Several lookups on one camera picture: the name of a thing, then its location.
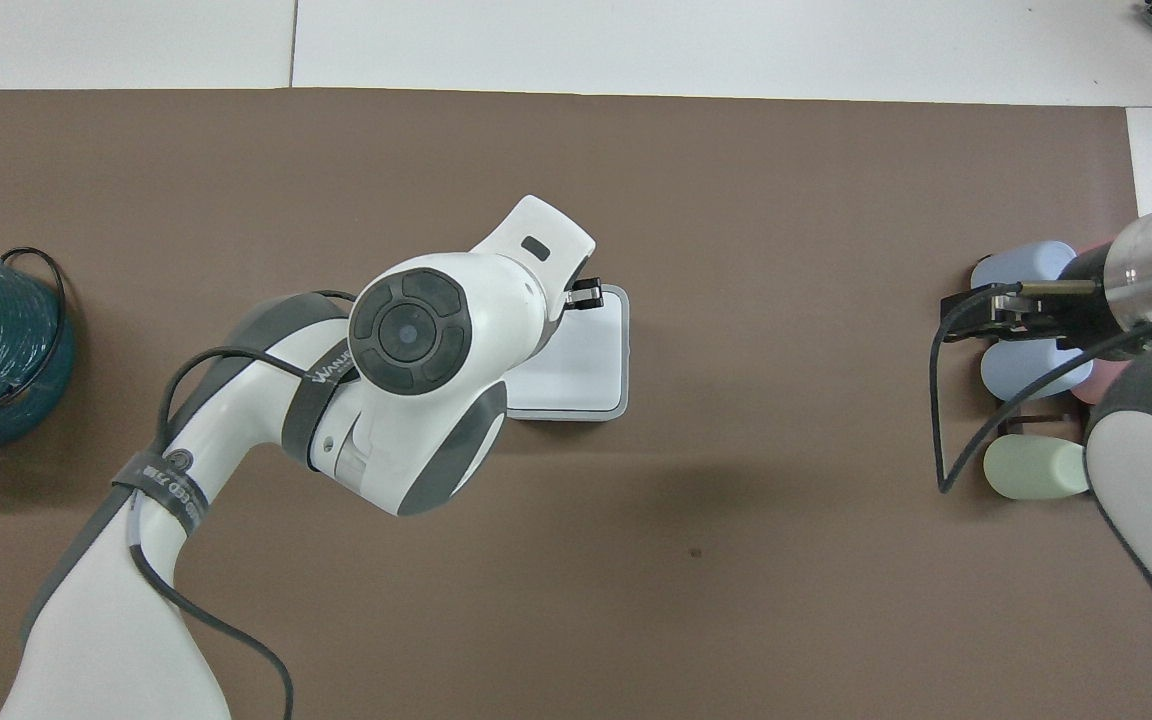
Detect pink cylinder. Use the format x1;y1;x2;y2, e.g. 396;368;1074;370
1074;238;1134;406

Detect light green cylinder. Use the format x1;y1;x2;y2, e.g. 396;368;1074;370
983;434;1093;501

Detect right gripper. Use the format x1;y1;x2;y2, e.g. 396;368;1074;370
1028;247;1123;349

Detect light blue cylinder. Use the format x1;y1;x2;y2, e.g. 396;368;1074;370
970;240;1079;293
980;338;1095;403

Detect white trash can grey rim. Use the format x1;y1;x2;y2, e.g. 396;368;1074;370
506;284;631;424

